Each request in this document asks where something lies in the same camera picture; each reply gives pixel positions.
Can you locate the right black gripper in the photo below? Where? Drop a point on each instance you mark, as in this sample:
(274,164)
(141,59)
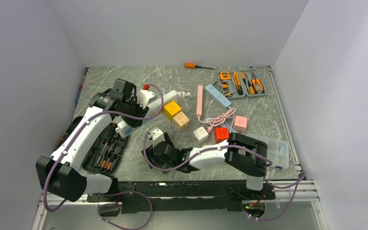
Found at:
(150,155)

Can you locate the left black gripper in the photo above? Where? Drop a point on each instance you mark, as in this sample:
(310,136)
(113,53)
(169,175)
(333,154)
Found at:
(141,111)

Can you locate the white power strip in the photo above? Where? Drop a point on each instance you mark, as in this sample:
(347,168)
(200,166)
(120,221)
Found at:
(124,129)

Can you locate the beige cube adapter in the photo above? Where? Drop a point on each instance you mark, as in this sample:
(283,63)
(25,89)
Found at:
(180,120)

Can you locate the white cube adapter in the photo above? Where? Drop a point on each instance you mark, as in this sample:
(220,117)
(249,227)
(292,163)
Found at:
(200,134)

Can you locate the yellow cube adapter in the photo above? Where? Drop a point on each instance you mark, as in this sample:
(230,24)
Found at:
(171,109)

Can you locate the red cube adapter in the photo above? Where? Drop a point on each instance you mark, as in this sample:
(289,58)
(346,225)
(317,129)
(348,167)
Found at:
(221,134)

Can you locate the black tool case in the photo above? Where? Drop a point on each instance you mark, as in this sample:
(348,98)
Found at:
(103,155)

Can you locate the pink power strip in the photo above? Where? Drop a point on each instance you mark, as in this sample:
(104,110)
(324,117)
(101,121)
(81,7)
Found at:
(199,101)

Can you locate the light blue power strip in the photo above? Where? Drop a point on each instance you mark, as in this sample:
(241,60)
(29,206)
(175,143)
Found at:
(218,96)

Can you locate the pink cube socket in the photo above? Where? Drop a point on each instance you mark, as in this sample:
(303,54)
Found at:
(240,123)

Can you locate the grey tool tray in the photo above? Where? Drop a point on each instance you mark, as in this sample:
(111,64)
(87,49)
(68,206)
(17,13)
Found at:
(241,84)

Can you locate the clear screw box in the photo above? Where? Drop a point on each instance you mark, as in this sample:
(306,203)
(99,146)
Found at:
(277,151)

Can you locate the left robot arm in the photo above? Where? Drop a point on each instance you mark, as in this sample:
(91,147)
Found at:
(61,173)

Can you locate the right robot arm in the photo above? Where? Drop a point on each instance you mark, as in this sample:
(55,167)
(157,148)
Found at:
(246,154)

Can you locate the red blue pen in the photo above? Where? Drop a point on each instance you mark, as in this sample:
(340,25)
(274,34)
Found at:
(79,90)

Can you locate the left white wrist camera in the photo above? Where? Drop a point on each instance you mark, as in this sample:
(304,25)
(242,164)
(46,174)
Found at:
(145,97)

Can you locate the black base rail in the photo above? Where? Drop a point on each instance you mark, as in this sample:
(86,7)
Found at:
(229,195)

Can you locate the orange handled screwdriver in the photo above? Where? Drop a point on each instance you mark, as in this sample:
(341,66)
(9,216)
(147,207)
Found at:
(194,66)

